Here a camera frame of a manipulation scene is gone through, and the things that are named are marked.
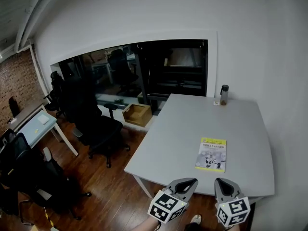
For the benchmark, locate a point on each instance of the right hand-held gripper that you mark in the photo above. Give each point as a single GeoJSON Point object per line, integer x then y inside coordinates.
{"type": "Point", "coordinates": [232, 210]}

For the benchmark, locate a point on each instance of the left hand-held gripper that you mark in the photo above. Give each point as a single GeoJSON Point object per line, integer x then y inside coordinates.
{"type": "Point", "coordinates": [167, 207]}

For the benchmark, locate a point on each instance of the yellow and grey book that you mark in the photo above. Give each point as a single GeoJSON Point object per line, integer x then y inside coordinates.
{"type": "Point", "coordinates": [211, 157]}

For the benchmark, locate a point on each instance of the person's left forearm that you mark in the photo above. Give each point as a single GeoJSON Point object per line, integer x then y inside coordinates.
{"type": "Point", "coordinates": [145, 225]}

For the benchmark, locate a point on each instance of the open wooden box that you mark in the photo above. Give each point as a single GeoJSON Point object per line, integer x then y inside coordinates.
{"type": "Point", "coordinates": [136, 114]}

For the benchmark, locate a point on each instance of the person's white shoe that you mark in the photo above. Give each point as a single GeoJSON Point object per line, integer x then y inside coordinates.
{"type": "Point", "coordinates": [196, 219]}

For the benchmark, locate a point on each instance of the clear bottle with black cap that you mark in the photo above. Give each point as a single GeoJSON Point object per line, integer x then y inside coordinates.
{"type": "Point", "coordinates": [224, 95]}

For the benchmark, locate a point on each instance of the large black office chair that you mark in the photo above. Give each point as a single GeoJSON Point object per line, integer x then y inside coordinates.
{"type": "Point", "coordinates": [96, 126]}

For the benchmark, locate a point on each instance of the large dark glass window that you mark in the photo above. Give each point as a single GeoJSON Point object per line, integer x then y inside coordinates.
{"type": "Point", "coordinates": [144, 76]}

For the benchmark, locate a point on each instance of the black chair behind glass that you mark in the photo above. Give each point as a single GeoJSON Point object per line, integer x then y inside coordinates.
{"type": "Point", "coordinates": [121, 68]}

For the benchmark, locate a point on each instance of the yellow and black floor tape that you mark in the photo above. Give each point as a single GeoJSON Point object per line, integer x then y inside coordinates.
{"type": "Point", "coordinates": [49, 219]}

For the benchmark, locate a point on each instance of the black chair with grey armrests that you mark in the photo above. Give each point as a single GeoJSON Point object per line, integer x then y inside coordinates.
{"type": "Point", "coordinates": [31, 177]}

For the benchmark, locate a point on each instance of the white flat pad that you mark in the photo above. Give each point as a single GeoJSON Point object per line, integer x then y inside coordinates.
{"type": "Point", "coordinates": [43, 119]}

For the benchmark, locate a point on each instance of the light blue desk white legs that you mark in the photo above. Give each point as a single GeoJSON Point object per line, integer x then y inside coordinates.
{"type": "Point", "coordinates": [38, 129]}

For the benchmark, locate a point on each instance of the black mesh office chair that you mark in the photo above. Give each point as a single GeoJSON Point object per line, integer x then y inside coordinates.
{"type": "Point", "coordinates": [55, 93]}

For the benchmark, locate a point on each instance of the brown top desk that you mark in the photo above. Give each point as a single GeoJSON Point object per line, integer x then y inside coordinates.
{"type": "Point", "coordinates": [24, 113]}

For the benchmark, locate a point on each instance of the black chair back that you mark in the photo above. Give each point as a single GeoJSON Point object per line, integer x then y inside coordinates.
{"type": "Point", "coordinates": [13, 106]}

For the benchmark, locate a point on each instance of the white ceiling pipe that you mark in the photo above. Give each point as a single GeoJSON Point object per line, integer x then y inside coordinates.
{"type": "Point", "coordinates": [31, 16]}

